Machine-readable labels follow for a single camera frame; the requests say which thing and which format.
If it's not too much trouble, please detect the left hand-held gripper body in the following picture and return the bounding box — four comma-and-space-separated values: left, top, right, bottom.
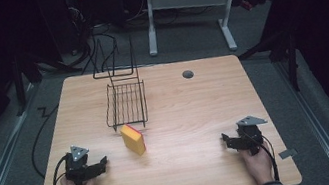
60, 142, 96, 185

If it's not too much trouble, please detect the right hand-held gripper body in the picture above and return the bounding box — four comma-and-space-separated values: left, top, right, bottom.
233, 112, 274, 159

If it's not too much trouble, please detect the person's right hand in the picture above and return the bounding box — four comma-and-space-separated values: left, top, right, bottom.
239, 141, 277, 185

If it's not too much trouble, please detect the yellow sponge with red side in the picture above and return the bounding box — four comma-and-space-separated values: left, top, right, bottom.
118, 121, 149, 159

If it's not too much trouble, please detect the grey tape piece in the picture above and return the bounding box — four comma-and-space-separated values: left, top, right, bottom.
278, 146, 299, 160

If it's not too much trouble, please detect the grey table grommet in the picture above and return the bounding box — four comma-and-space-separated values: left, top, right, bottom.
181, 68, 195, 80

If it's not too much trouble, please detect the black metal stand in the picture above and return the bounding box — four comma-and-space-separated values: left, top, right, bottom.
5, 49, 50, 118
232, 16, 308, 101

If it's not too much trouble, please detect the right hand-held gripper black cable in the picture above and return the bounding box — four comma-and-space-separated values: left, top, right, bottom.
251, 130, 282, 185

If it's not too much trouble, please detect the black floor cable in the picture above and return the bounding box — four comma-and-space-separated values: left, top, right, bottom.
22, 103, 72, 181

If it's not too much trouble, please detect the black wire rack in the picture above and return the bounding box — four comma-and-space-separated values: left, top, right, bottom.
86, 31, 153, 135

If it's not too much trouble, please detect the bundle of black cables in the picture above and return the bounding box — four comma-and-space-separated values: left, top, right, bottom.
50, 0, 124, 80

